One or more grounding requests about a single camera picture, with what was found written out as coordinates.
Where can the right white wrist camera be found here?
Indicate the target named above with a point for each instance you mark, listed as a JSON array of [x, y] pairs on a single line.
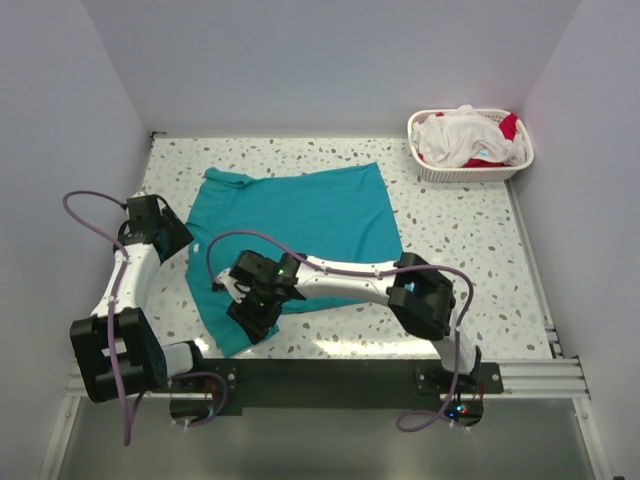
[[225, 282]]

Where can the white laundry basket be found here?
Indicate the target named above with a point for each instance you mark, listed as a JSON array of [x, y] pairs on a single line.
[[468, 145]]

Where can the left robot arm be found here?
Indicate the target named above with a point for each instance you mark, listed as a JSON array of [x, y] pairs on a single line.
[[115, 347]]

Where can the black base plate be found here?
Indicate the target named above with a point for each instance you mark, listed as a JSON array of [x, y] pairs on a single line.
[[239, 384]]

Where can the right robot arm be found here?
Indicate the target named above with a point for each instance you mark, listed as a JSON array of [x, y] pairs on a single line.
[[418, 294]]

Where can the red t-shirt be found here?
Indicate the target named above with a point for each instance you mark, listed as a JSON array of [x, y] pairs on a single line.
[[507, 127]]

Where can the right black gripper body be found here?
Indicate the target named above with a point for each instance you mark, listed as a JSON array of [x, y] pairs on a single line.
[[262, 285]]

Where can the teal t-shirt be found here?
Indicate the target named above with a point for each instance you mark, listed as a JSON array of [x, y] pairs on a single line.
[[341, 214]]

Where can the white t-shirt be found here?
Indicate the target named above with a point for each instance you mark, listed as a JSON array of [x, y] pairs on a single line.
[[460, 137]]

